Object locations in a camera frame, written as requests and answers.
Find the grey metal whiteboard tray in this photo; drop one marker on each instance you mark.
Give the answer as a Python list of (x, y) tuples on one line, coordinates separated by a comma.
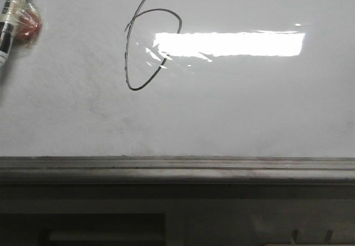
[(176, 170)]

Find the white whiteboard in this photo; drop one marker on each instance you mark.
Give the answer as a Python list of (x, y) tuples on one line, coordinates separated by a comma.
[(271, 78)]

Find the black and white whiteboard marker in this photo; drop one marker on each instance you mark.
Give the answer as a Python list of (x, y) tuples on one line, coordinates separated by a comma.
[(10, 19)]

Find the black drawn numeral stroke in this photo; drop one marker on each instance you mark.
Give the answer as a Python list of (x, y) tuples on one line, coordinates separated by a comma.
[(129, 28)]

